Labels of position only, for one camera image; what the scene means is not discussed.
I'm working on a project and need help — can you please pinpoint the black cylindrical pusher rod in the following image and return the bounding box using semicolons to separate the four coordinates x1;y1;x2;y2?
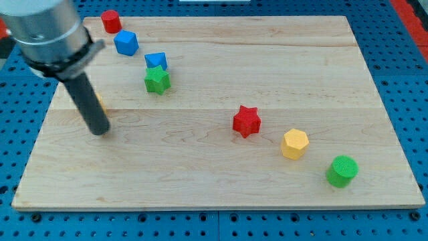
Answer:
63;72;110;135

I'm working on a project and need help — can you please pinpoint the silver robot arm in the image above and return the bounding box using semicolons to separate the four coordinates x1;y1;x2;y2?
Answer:
1;0;110;135

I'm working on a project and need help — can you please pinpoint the yellow heart block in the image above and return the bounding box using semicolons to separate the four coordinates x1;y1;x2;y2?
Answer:
96;93;106;113

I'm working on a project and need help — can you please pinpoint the green star block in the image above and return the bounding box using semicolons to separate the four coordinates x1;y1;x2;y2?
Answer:
144;66;171;95

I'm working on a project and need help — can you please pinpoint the red star block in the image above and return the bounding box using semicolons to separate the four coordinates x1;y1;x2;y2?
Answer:
232;105;261;139

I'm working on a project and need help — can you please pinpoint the blue triangular block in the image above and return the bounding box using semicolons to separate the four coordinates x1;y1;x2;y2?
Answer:
144;52;168;70

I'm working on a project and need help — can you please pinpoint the blue cube block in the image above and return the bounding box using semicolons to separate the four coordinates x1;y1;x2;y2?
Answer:
114;30;139;56

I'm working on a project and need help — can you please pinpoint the red cylinder block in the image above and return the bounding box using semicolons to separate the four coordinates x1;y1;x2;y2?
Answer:
100;9;122;33

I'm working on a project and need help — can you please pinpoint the wooden board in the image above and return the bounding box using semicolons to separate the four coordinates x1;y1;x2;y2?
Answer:
12;16;425;212

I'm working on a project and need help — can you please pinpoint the yellow hexagon block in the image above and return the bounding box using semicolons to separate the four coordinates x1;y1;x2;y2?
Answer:
281;129;310;160

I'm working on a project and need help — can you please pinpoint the green cylinder block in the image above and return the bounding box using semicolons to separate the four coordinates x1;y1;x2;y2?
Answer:
326;155;359;188

